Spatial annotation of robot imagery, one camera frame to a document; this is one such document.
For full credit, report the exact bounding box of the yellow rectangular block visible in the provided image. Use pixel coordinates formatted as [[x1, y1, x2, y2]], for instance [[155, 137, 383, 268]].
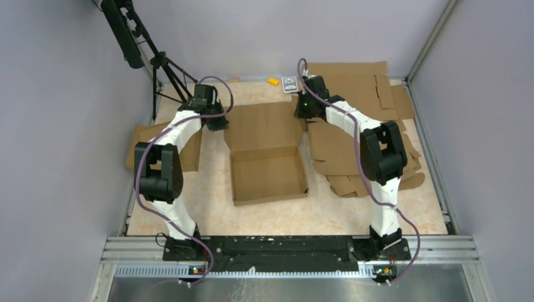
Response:
[[268, 77, 280, 86]]

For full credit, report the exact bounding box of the stack of flat cardboard blanks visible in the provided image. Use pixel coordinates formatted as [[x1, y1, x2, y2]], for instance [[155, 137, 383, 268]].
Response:
[[295, 60, 425, 198]]

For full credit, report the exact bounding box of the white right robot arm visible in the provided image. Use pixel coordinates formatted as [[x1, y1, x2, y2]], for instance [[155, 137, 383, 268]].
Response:
[[295, 75, 407, 259]]

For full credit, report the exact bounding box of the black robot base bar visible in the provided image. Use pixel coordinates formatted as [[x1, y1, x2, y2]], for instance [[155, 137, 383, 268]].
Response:
[[156, 235, 415, 274]]

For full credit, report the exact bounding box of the black camera tripod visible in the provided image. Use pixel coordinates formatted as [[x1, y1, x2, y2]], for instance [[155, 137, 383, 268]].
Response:
[[93, 0, 198, 120]]

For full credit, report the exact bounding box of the large cardboard box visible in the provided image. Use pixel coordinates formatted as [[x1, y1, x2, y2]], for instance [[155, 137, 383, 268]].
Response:
[[224, 102, 309, 206]]

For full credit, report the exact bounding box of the folded cardboard box at left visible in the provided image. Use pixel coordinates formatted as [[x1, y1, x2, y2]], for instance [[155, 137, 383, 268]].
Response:
[[125, 121, 203, 173]]

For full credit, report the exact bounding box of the small printed card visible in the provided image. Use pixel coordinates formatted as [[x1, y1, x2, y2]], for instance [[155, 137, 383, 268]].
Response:
[[281, 76, 299, 94]]

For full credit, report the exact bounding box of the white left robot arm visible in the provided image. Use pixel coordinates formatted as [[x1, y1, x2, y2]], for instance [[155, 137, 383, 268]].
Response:
[[134, 83, 228, 260]]

